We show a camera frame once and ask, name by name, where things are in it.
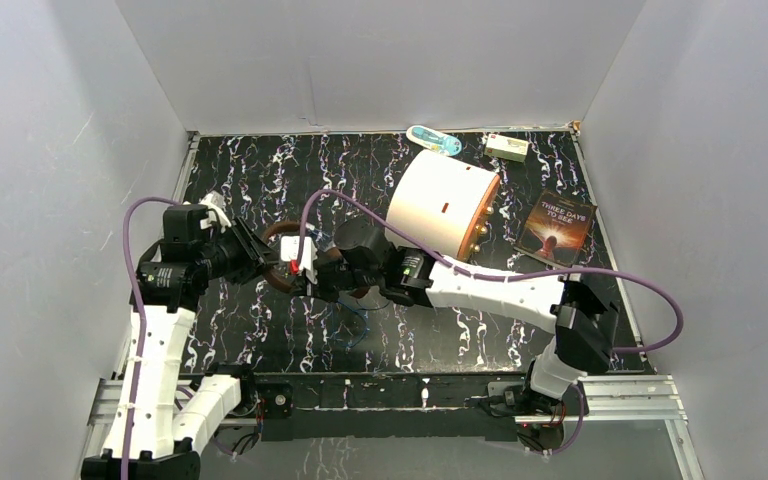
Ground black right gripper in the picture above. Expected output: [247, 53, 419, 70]
[288, 253, 382, 305]

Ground brown silver headphones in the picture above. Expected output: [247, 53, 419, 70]
[260, 221, 370, 299]

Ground thin blue headphone cable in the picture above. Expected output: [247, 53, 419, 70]
[304, 225, 392, 351]

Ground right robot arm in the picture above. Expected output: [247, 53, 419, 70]
[289, 217, 619, 415]

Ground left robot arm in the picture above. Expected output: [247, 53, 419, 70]
[79, 192, 278, 479]

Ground white cylindrical drum box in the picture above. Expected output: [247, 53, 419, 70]
[386, 150, 501, 261]

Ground blue white blister pack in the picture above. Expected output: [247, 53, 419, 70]
[406, 125, 462, 156]

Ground small white green box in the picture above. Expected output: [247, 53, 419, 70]
[484, 133, 530, 163]

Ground dark book three days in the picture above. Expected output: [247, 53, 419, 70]
[514, 190, 597, 268]

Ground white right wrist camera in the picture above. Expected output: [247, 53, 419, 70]
[279, 235, 318, 284]

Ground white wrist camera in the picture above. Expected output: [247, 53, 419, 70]
[279, 235, 318, 284]
[199, 191, 231, 232]

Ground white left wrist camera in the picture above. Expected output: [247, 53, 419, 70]
[199, 191, 231, 232]

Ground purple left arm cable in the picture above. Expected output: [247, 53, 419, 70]
[121, 196, 183, 480]

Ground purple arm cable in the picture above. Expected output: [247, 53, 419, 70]
[121, 196, 183, 480]
[294, 188, 685, 458]

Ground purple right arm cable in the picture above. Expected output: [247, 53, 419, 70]
[294, 188, 685, 458]

